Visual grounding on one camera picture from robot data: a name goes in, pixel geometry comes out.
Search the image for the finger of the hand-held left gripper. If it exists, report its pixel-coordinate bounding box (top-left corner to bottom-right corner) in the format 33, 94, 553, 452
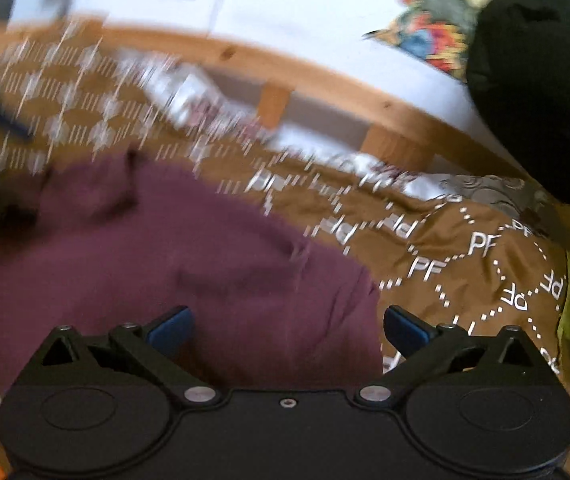
0, 82, 36, 143

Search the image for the colourful landscape poster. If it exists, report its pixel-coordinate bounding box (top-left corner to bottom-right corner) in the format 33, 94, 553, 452
362, 0, 560, 83

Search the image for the black puffer jacket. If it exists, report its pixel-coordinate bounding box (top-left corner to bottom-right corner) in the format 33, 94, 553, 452
466, 0, 570, 207

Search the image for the maroon long-sleeve shirt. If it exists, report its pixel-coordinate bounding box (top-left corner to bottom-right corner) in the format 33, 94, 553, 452
0, 152, 386, 396

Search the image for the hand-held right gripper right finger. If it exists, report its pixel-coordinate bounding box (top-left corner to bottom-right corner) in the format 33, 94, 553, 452
352, 305, 546, 407

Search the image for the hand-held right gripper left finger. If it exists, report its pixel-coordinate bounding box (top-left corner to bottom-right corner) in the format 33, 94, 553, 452
30, 305, 221, 407

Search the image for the brown patterned blanket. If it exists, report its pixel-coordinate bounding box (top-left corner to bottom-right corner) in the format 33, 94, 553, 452
0, 17, 570, 480

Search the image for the wooden bed frame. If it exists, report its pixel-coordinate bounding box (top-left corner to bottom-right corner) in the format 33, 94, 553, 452
0, 20, 530, 178

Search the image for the white floral bedsheet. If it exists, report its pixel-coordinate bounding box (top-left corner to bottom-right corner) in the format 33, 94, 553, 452
110, 47, 560, 221

